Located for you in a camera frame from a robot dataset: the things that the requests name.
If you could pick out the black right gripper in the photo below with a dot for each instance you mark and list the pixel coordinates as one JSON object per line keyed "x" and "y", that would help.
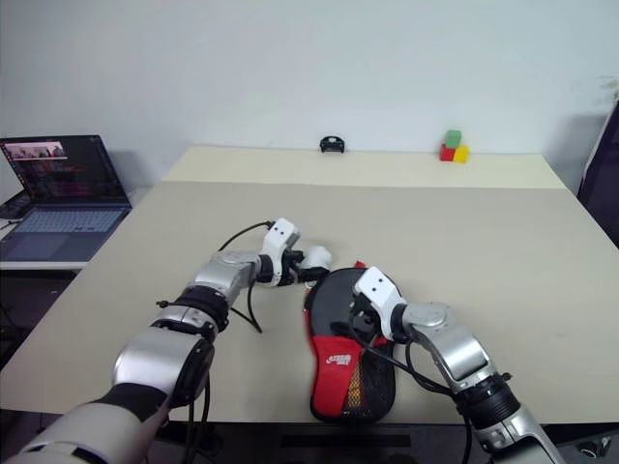
{"x": 362, "y": 321}

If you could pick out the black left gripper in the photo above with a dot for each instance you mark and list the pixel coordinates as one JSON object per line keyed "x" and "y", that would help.
{"x": 289, "y": 271}

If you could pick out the red black paddle case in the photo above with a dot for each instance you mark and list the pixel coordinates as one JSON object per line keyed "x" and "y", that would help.
{"x": 338, "y": 382}

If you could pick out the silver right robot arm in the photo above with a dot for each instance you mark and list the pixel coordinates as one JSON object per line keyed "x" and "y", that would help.
{"x": 464, "y": 353}

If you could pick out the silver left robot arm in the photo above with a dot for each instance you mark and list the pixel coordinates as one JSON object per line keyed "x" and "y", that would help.
{"x": 164, "y": 357}

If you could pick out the small black clip-shaped object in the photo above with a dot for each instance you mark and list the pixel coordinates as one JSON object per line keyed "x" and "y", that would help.
{"x": 332, "y": 145}

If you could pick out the red cube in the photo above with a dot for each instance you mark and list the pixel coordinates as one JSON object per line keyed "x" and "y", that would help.
{"x": 446, "y": 153}

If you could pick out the yellow block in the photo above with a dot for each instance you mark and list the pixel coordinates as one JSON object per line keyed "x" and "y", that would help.
{"x": 462, "y": 154}

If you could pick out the green cube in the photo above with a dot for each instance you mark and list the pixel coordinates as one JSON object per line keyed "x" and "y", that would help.
{"x": 453, "y": 138}

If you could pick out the dark grey open laptop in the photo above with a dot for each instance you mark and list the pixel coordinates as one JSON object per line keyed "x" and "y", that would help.
{"x": 63, "y": 212}

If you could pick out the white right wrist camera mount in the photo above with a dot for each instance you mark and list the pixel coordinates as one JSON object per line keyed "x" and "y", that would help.
{"x": 379, "y": 290}

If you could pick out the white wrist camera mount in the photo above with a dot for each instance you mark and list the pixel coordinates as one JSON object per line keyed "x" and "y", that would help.
{"x": 279, "y": 237}
{"x": 379, "y": 290}

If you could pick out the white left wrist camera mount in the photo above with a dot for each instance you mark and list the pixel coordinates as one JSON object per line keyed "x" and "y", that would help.
{"x": 279, "y": 237}

